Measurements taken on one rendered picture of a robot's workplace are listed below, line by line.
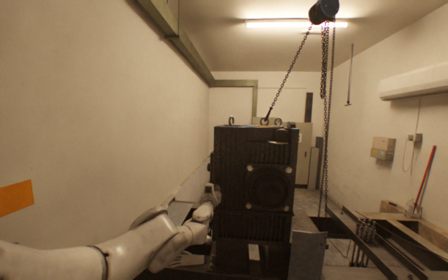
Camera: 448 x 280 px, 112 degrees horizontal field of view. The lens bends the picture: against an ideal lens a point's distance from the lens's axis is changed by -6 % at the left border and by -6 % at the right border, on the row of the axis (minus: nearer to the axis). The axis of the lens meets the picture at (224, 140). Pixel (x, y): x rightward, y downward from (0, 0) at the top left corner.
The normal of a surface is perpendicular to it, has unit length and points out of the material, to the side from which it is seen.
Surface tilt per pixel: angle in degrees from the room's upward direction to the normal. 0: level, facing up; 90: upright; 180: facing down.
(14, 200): 90
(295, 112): 90
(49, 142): 90
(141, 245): 37
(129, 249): 41
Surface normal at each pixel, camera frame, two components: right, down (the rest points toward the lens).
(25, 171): 0.99, 0.04
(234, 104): -0.11, 0.11
